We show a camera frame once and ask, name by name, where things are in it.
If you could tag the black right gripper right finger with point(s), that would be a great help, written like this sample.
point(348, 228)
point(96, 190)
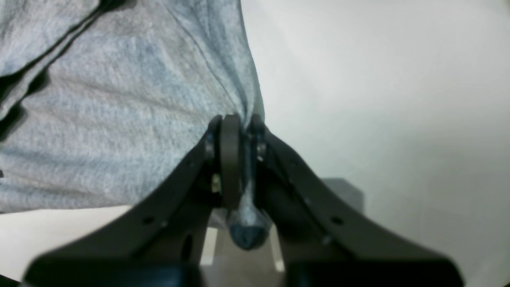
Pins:
point(326, 243)

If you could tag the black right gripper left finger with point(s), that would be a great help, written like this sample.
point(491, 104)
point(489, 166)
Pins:
point(159, 242)

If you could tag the grey T-shirt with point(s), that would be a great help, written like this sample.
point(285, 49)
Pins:
point(101, 99)

